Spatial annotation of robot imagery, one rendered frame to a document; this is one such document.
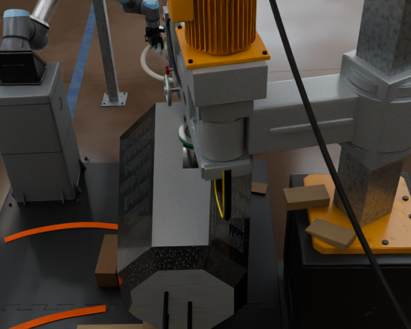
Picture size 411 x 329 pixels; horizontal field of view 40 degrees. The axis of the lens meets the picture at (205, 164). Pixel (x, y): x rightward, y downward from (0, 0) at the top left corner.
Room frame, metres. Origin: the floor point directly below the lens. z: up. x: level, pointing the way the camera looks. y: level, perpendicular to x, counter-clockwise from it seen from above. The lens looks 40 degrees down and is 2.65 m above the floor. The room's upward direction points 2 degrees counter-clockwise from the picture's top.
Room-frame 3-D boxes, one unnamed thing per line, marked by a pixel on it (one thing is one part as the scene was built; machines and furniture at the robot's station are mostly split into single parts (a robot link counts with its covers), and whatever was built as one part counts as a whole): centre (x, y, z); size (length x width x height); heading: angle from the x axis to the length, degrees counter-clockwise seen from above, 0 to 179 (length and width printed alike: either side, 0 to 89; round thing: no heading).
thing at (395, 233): (1.87, -0.71, 0.76); 0.49 x 0.49 x 0.05; 87
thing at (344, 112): (1.84, -0.52, 1.36); 0.74 x 0.34 x 0.25; 99
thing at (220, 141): (1.77, -0.07, 1.34); 0.19 x 0.19 x 0.20
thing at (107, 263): (2.23, 0.58, 0.07); 0.30 x 0.12 x 0.12; 175
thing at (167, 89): (2.29, 0.13, 1.20); 0.15 x 0.10 x 0.15; 8
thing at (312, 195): (1.93, -0.46, 0.81); 0.20 x 0.10 x 0.05; 95
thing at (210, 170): (2.03, -0.02, 1.30); 0.74 x 0.23 x 0.49; 8
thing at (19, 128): (3.03, 1.10, 0.43); 0.50 x 0.50 x 0.85; 1
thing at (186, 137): (2.42, 0.03, 0.84); 0.21 x 0.21 x 0.01
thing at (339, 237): (1.71, -0.54, 0.80); 0.20 x 0.10 x 0.05; 49
